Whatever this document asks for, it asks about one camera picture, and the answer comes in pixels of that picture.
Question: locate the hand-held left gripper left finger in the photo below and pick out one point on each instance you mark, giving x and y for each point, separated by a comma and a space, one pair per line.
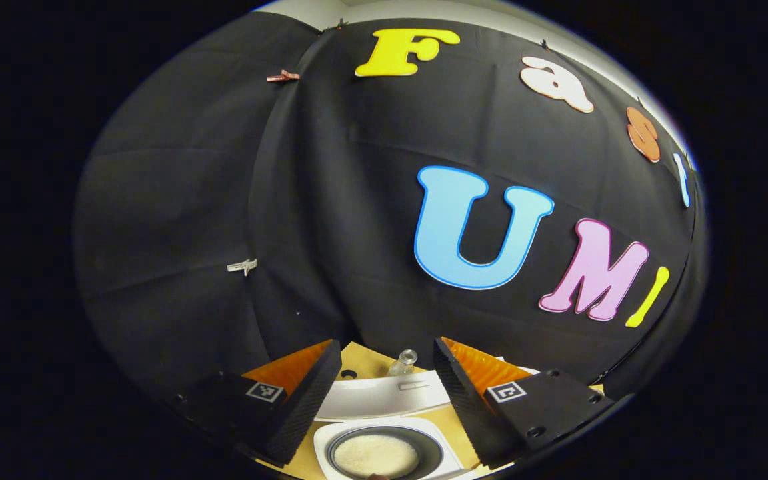
304, 406

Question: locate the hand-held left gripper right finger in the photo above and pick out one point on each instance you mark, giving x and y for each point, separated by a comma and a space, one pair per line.
470, 406

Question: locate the white rice cooker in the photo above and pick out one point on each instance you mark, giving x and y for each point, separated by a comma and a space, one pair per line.
384, 400

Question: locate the white rice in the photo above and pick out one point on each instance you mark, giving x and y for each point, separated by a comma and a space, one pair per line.
376, 456

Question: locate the small glass bottle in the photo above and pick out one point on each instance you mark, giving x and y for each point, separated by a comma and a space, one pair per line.
402, 363

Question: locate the silver cloth clip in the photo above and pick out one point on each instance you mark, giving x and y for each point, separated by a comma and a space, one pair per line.
242, 267

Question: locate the black backdrop cloth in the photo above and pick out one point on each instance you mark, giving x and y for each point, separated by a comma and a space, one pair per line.
290, 200

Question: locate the copper cloth clip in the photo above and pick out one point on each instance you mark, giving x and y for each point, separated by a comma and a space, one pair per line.
282, 76

